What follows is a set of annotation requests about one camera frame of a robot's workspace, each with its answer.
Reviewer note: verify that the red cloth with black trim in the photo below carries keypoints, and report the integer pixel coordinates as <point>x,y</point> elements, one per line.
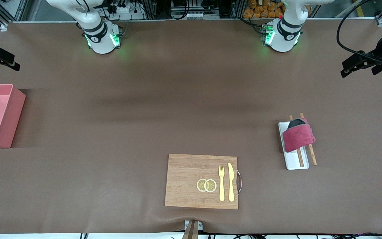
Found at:
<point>298,137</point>

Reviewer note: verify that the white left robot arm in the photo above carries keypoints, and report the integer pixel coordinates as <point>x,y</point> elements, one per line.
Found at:
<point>282,33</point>

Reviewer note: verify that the brown wooden chopstick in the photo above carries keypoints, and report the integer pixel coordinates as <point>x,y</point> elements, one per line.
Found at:
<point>312,156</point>
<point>300,159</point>

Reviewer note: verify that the white rectangular tray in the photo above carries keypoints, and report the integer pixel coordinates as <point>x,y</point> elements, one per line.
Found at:
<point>292,161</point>

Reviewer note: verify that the orange snack bags pile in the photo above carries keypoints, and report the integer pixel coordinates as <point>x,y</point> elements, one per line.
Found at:
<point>264,10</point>

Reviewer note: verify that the white power strip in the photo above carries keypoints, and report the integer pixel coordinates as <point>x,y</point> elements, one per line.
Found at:
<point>126,10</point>

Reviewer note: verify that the yellow knife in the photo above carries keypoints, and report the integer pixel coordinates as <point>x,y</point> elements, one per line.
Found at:
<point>231,182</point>

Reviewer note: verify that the yellow fork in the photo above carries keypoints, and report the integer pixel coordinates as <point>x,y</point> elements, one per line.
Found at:
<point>222,186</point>

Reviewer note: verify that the lemon slice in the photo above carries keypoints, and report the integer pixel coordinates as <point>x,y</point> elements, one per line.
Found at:
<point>210,185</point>
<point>200,185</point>

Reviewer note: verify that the bamboo cutting board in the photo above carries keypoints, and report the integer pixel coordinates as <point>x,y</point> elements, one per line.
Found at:
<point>187,181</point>

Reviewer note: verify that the grey camera stand bracket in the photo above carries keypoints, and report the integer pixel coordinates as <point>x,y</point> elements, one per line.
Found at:
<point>192,227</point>

